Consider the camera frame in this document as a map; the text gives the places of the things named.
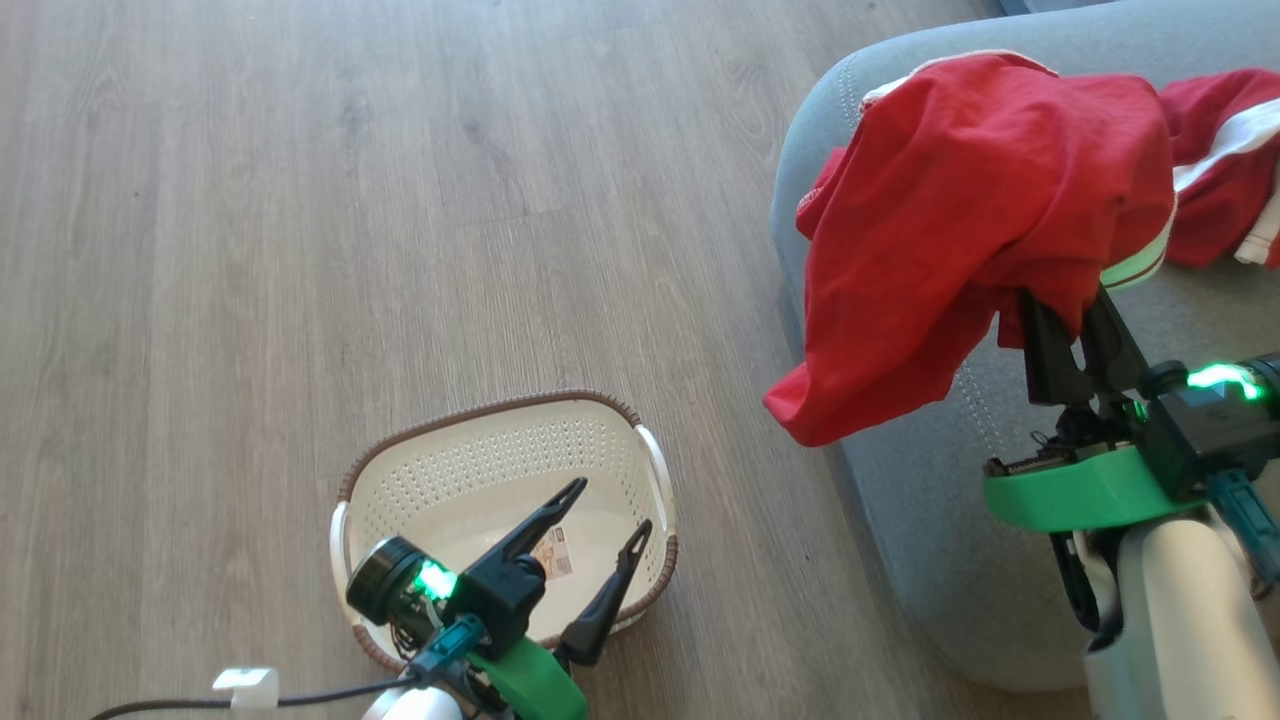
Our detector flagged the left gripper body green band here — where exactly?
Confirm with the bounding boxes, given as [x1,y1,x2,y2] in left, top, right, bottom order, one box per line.
[346,537,592,720]

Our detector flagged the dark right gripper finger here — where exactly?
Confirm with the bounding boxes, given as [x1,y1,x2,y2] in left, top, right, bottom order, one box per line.
[1017,287,1097,407]
[1079,285,1152,400]

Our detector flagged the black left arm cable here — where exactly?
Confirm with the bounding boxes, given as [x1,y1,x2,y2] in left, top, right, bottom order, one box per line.
[90,674,423,720]

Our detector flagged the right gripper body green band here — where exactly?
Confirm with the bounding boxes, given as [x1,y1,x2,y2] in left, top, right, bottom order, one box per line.
[981,354,1280,534]

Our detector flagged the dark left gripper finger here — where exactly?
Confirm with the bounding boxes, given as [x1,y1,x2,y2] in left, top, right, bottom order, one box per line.
[494,476,590,572]
[559,518,654,670]

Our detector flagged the white perforated laundry basket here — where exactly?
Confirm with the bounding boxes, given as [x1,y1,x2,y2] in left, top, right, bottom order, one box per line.
[329,389,680,674]

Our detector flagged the white cable tag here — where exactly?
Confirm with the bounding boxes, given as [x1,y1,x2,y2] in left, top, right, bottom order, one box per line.
[211,666,280,710]

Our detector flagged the paper label sticker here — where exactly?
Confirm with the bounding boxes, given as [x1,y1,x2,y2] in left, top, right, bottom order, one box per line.
[529,526,575,580]

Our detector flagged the grey fabric sofa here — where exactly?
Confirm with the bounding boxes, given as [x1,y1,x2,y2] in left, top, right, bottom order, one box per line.
[769,0,1280,694]

